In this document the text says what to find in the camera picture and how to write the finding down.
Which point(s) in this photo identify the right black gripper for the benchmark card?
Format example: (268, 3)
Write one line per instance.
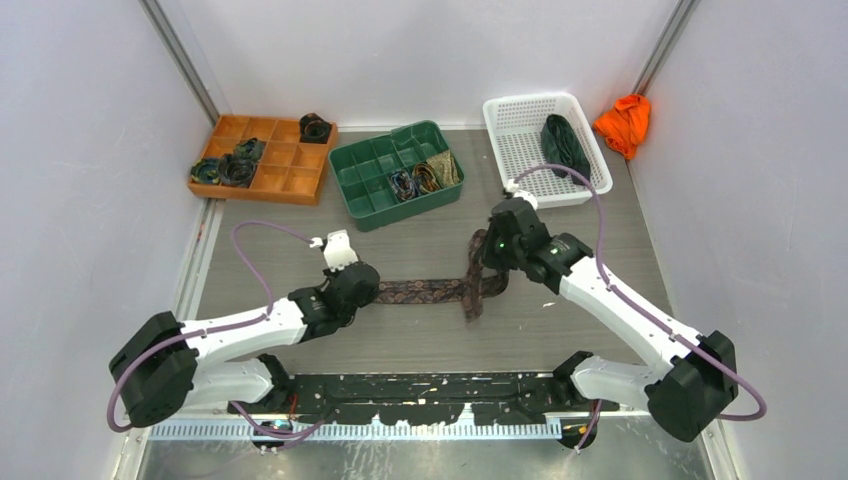
(490, 259)

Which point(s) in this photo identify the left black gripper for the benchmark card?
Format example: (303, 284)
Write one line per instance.
(331, 274)

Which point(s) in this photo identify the brown paisley tie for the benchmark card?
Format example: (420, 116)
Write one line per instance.
(469, 292)

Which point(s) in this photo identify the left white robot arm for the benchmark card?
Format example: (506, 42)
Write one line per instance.
(168, 366)

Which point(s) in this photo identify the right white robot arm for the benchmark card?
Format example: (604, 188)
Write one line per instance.
(684, 380)

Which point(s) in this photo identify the dark green tie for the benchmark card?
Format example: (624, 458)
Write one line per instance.
(560, 145)

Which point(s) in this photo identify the rolled olive gold tie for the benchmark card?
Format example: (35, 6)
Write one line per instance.
(444, 168)

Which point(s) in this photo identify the white plastic basket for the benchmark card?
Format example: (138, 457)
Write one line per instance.
(514, 125)

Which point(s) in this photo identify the rolled orange brown tie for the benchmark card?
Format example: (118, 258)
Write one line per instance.
(425, 179)

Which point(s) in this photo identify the rolled colourful striped tie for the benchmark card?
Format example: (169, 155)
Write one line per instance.
(403, 185)

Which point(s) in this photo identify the green compartment tray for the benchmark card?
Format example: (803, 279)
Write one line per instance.
(361, 169)

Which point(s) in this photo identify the orange compartment tray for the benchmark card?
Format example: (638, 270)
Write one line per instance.
(288, 172)

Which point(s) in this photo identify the orange cloth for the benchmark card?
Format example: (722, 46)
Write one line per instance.
(625, 125)

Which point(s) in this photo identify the rolled black tie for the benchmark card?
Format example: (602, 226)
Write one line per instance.
(314, 129)

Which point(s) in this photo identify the rolled dark grey tie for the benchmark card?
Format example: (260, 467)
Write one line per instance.
(235, 171)

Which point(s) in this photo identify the rolled green patterned tie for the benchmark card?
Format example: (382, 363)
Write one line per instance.
(250, 149)

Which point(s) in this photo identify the rolled blue green tie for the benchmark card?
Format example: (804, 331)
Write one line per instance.
(206, 171)

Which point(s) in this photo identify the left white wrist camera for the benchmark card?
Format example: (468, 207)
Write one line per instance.
(336, 249)

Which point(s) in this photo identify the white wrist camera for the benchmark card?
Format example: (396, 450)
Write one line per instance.
(524, 195)
(336, 249)

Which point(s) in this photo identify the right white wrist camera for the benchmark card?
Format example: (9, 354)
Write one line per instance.
(524, 195)

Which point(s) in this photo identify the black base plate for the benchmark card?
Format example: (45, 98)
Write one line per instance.
(414, 399)

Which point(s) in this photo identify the aluminium front rail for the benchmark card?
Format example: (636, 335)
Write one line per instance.
(224, 423)

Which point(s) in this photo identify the right aluminium corner post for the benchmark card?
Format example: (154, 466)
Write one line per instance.
(670, 34)

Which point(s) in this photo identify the aluminium corner post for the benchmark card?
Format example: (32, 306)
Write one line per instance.
(670, 34)
(172, 43)

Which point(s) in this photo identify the left aluminium corner post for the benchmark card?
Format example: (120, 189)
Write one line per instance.
(172, 43)

